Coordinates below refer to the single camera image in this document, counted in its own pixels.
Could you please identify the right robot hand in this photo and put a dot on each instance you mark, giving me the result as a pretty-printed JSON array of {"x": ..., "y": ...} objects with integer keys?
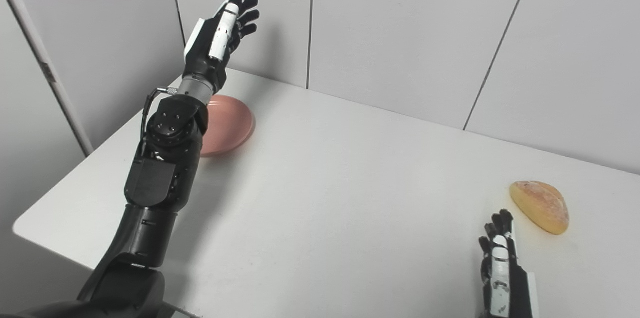
[{"x": 505, "y": 273}]

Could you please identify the pink plate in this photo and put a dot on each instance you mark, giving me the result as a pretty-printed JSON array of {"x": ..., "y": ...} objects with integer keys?
[{"x": 227, "y": 125}]

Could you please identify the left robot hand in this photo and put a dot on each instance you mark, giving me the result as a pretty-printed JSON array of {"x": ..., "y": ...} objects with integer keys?
[{"x": 220, "y": 38}]

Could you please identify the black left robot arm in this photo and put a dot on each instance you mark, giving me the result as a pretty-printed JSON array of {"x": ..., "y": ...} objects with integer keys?
[{"x": 150, "y": 193}]

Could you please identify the bread roll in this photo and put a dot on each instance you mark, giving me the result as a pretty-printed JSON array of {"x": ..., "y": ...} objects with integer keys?
[{"x": 541, "y": 205}]

